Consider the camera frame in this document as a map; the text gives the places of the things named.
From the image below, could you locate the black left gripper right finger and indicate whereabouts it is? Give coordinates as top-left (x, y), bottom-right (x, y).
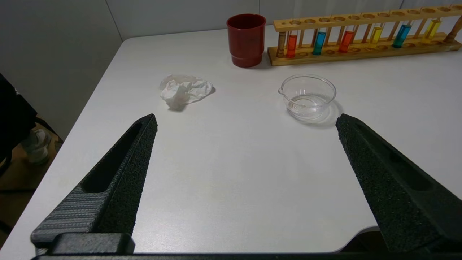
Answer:
top-left (336, 113), bottom-right (462, 253)

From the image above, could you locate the white grey bundled object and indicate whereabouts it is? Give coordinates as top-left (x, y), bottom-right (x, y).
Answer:
top-left (21, 128), bottom-right (52, 165)

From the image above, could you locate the glass test tube red liquid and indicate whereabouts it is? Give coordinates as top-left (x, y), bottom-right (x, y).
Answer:
top-left (339, 16), bottom-right (356, 54)
top-left (286, 20), bottom-right (298, 59)

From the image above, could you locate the crumpled white tissue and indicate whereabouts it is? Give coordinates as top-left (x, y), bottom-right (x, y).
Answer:
top-left (160, 74), bottom-right (215, 110)

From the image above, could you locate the clear glass dish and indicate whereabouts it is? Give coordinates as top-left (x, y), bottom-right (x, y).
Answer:
top-left (278, 74), bottom-right (337, 121)

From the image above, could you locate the glass test tube yellow liquid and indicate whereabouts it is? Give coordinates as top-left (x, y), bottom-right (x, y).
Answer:
top-left (422, 9), bottom-right (443, 41)
top-left (370, 14), bottom-right (384, 45)

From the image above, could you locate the glass test tube blue liquid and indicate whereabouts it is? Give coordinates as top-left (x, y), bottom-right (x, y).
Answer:
top-left (313, 18), bottom-right (327, 56)
top-left (392, 13), bottom-right (413, 49)

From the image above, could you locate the red cylindrical cup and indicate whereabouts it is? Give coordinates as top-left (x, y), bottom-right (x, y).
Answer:
top-left (227, 14), bottom-right (267, 68)

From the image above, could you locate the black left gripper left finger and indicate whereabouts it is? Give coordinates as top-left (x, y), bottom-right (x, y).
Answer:
top-left (31, 114), bottom-right (158, 250)

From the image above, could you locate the wooden test tube rack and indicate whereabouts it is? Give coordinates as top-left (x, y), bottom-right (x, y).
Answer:
top-left (268, 4), bottom-right (462, 66)

